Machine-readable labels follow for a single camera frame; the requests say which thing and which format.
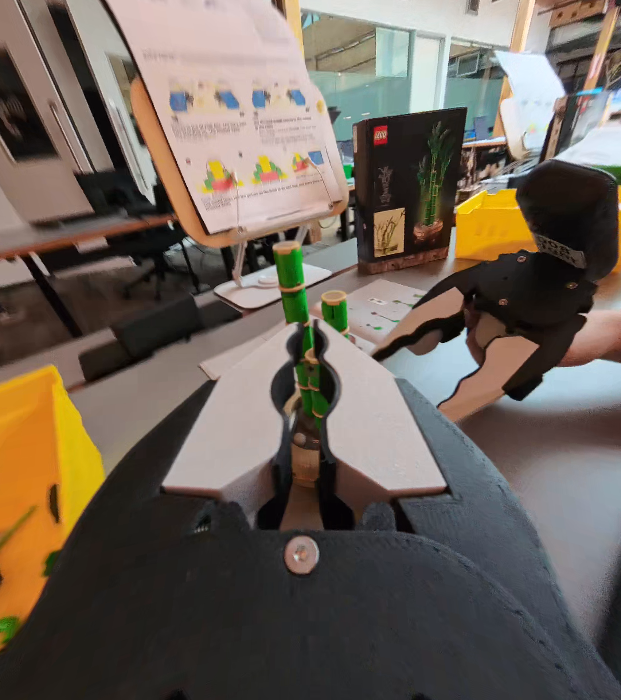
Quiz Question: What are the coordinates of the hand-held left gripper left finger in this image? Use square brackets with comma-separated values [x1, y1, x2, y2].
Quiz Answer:
[162, 323, 297, 517]

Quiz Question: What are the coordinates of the green bamboo brick model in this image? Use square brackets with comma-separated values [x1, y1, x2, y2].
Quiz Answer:
[272, 241, 351, 489]

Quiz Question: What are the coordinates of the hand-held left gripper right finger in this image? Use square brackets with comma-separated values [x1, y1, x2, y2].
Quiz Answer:
[313, 320, 448, 517]

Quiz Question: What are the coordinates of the black bamboo product box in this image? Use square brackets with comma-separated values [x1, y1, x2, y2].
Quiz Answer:
[353, 108, 468, 274]

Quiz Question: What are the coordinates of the black cable tray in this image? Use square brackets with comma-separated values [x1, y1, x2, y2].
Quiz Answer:
[193, 294, 244, 330]

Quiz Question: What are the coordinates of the dark wall poster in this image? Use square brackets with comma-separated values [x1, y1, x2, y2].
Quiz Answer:
[0, 49, 57, 162]

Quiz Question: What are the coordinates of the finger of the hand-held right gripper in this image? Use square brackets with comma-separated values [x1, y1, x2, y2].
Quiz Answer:
[371, 290, 472, 362]
[436, 334, 539, 423]

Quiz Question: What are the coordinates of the black box with green lights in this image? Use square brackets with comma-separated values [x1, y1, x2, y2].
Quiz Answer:
[109, 301, 204, 359]

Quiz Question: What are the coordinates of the grey desk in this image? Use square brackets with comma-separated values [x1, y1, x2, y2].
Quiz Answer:
[67, 241, 621, 657]

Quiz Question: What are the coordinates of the printed instruction sheet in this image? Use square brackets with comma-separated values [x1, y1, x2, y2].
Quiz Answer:
[105, 0, 347, 236]

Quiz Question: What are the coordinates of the yellow bin with green pieces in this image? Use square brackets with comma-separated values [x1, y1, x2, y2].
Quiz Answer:
[0, 365, 105, 700]

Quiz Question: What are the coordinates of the person's right forearm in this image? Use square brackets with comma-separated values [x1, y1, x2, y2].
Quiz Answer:
[559, 307, 621, 368]

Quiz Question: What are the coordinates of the open instruction booklet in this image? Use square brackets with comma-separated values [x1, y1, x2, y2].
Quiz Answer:
[199, 279, 426, 381]

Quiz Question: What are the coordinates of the brown edged table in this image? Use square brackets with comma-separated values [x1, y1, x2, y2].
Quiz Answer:
[0, 213, 180, 337]

